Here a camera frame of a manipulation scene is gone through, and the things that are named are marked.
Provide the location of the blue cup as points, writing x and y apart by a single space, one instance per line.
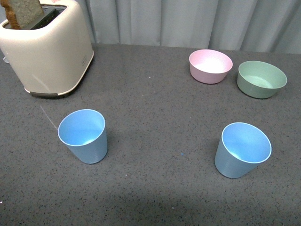
84 133
242 148

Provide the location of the pink bowl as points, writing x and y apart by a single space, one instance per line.
209 66

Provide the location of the green bowl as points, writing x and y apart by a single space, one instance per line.
259 79

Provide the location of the cream two-slot toaster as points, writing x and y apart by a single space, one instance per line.
52 60

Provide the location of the toasted bread slice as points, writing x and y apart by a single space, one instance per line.
20 13

